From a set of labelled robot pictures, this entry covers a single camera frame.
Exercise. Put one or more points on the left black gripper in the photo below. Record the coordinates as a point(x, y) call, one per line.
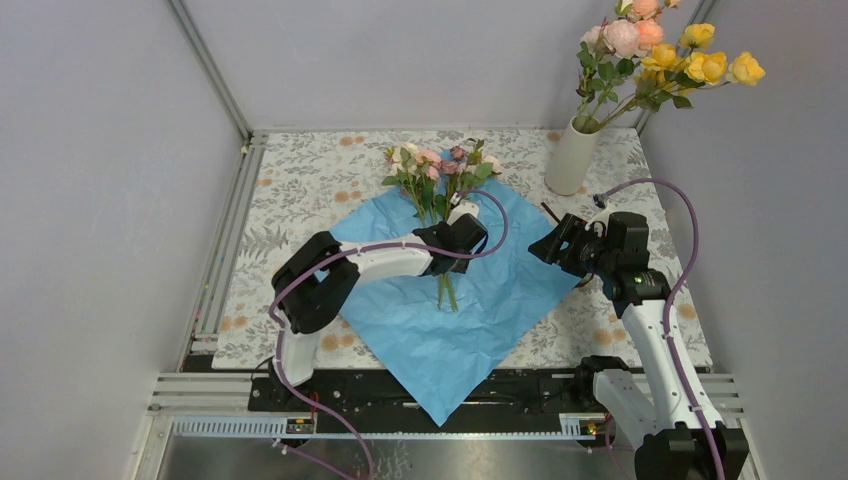
point(461, 267)

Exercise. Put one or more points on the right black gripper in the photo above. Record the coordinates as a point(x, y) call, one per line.
point(572, 230)

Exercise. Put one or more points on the brown ribbon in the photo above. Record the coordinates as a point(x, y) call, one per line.
point(555, 218)

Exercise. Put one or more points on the artificial flower bunch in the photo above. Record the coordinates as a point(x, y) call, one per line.
point(434, 183)

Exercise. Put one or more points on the blue wrapping paper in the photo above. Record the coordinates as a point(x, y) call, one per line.
point(439, 355)

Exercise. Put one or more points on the yellow rose stem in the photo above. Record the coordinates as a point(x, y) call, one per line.
point(701, 70)

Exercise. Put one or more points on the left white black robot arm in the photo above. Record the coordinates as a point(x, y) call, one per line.
point(311, 288)

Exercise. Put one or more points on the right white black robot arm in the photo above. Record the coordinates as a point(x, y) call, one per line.
point(674, 429)

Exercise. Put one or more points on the beige cylindrical vase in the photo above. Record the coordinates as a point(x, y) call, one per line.
point(569, 163)

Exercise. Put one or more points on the floral patterned table mat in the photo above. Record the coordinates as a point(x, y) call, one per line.
point(308, 182)

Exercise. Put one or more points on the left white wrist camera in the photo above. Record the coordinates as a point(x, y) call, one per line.
point(463, 208)

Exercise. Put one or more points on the white slotted cable duct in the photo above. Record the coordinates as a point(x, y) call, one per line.
point(295, 428)

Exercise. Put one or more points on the left aluminium frame post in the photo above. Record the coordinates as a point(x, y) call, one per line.
point(209, 67)

